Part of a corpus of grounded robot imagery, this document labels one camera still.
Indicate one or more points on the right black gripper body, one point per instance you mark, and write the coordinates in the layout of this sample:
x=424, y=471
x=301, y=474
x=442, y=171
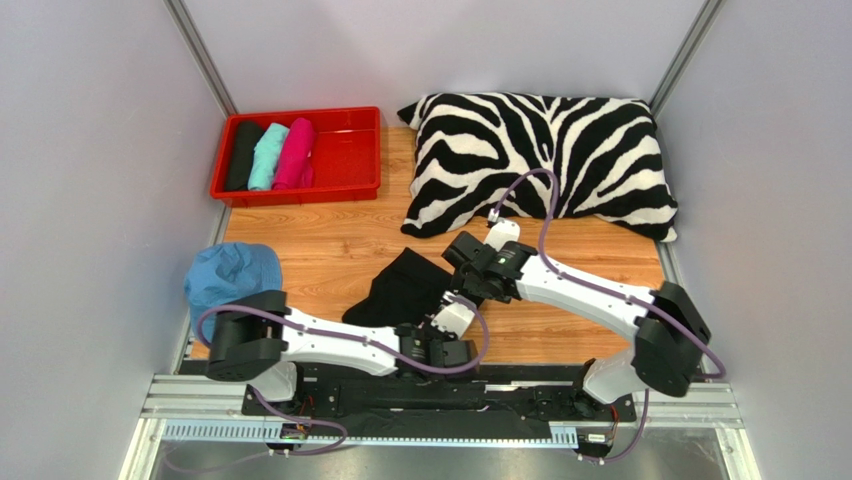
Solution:
x=463, y=249

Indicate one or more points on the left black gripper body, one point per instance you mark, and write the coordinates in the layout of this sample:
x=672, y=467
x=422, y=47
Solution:
x=432, y=333

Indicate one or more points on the black t shirt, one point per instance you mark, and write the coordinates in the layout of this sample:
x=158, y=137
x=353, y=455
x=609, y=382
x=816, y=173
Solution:
x=405, y=291

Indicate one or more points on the blue bucket hat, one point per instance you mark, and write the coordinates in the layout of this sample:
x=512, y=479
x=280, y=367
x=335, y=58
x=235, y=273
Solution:
x=226, y=272

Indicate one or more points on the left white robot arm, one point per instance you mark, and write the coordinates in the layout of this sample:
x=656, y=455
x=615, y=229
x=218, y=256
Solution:
x=260, y=341

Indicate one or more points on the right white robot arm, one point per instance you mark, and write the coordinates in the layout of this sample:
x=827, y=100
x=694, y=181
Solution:
x=666, y=334

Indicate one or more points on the zebra print pillow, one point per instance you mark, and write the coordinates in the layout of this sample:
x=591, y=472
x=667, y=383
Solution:
x=535, y=155

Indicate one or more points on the red plastic bin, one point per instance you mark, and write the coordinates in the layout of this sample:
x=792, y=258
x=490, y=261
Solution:
x=346, y=157

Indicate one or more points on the rolled pink shirt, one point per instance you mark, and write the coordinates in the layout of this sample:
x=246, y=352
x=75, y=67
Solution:
x=295, y=170

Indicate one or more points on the rolled teal shirt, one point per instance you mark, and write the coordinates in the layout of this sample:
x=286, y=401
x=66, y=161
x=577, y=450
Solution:
x=266, y=157

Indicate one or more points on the rolled black shirt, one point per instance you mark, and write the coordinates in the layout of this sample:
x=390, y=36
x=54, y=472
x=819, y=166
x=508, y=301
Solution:
x=247, y=135

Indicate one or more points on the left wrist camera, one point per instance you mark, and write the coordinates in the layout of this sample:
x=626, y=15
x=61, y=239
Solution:
x=454, y=315

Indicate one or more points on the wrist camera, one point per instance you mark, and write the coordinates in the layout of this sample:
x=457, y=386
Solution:
x=501, y=231
x=454, y=315

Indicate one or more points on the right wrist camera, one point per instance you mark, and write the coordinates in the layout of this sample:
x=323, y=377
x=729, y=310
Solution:
x=501, y=231

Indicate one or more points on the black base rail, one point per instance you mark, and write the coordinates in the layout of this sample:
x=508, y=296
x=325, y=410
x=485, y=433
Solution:
x=494, y=402

